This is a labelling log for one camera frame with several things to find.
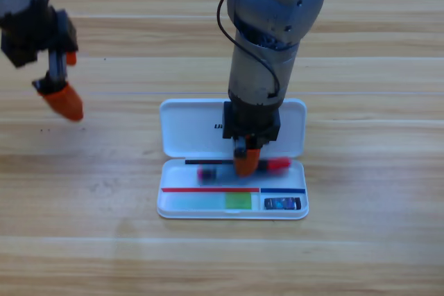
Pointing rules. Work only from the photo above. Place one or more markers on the dark blue eraser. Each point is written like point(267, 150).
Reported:
point(281, 203)

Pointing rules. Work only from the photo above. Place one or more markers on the white Unitree pencil case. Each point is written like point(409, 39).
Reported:
point(187, 129)

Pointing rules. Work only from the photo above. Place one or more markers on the green capped glue stick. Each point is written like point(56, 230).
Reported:
point(237, 201)

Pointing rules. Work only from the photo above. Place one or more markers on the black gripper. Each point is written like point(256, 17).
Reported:
point(249, 122)
point(27, 39)

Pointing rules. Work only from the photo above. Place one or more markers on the black and red marker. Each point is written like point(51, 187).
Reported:
point(277, 164)

